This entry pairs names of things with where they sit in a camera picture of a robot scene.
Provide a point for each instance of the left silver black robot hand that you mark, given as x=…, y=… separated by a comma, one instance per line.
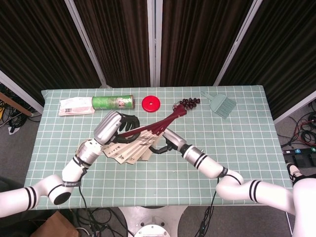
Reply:
x=107, y=127

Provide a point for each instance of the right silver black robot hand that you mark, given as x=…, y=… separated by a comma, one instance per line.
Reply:
x=175, y=140

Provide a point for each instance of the paper folding fan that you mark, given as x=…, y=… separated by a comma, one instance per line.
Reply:
x=138, y=150

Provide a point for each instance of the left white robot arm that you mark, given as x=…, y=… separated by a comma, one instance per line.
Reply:
x=71, y=170

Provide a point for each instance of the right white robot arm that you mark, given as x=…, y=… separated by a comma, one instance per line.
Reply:
x=212, y=168

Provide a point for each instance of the green cylindrical snack can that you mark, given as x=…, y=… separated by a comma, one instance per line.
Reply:
x=108, y=102

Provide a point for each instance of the green checked tablecloth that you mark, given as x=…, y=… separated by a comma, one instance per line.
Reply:
x=172, y=177

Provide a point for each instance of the pink white plastic package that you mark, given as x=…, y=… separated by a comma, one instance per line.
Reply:
x=74, y=106

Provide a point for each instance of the dark red grape bunch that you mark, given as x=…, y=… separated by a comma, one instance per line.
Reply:
x=190, y=102

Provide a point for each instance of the red round plastic disc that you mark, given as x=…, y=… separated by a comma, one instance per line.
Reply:
x=146, y=106

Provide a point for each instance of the teal plastic hand brush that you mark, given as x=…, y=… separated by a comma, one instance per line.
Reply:
x=218, y=102

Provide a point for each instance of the dark pleated curtain panel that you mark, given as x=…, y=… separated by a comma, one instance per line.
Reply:
x=197, y=37
x=118, y=37
x=37, y=37
x=284, y=49

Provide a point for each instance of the brown wooden stick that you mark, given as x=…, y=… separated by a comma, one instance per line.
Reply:
x=14, y=103

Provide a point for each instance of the brown paper bag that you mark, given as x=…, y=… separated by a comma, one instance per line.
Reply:
x=54, y=227

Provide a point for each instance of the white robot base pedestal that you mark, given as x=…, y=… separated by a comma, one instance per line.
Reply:
x=153, y=214

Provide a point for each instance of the white metal frame post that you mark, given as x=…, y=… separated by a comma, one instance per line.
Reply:
x=296, y=108
x=85, y=37
x=22, y=93
x=240, y=37

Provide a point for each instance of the white double frame post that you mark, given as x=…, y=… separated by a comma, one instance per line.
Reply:
x=151, y=37

